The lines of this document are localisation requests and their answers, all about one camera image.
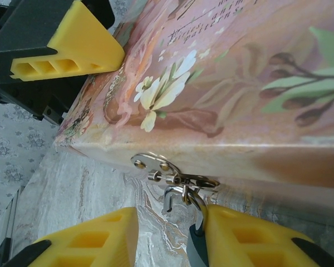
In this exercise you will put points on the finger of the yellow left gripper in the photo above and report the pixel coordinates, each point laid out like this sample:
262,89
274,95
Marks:
83,41

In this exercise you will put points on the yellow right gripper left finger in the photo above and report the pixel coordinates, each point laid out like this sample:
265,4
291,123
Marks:
100,242

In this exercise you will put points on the aluminium side rail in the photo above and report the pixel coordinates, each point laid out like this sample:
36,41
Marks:
12,217

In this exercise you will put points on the pink floral book-shaped box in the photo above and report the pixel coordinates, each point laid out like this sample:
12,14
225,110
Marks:
239,97

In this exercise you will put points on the silver box hasp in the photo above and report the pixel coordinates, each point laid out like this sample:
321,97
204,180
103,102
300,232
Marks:
153,162

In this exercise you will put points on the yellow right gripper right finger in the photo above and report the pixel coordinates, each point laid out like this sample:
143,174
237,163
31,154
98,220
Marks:
253,244

